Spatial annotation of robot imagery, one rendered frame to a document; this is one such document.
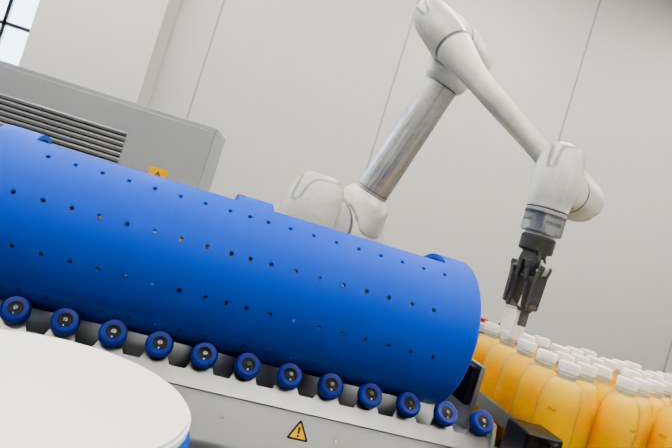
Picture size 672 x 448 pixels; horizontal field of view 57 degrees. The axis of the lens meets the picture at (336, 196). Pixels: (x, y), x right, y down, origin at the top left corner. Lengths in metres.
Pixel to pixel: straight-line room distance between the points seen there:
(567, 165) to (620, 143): 3.09
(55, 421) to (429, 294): 0.73
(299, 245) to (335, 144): 2.86
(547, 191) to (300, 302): 0.62
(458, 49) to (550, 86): 2.72
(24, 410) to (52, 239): 0.51
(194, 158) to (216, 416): 1.66
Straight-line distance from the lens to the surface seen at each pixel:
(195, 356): 1.07
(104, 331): 1.07
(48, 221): 1.03
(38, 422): 0.54
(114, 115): 2.68
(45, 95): 2.76
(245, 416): 1.10
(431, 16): 1.70
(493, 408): 1.36
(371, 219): 1.79
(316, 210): 1.63
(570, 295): 4.37
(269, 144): 3.87
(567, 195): 1.41
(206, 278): 1.02
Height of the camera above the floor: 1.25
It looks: 2 degrees up
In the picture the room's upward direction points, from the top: 17 degrees clockwise
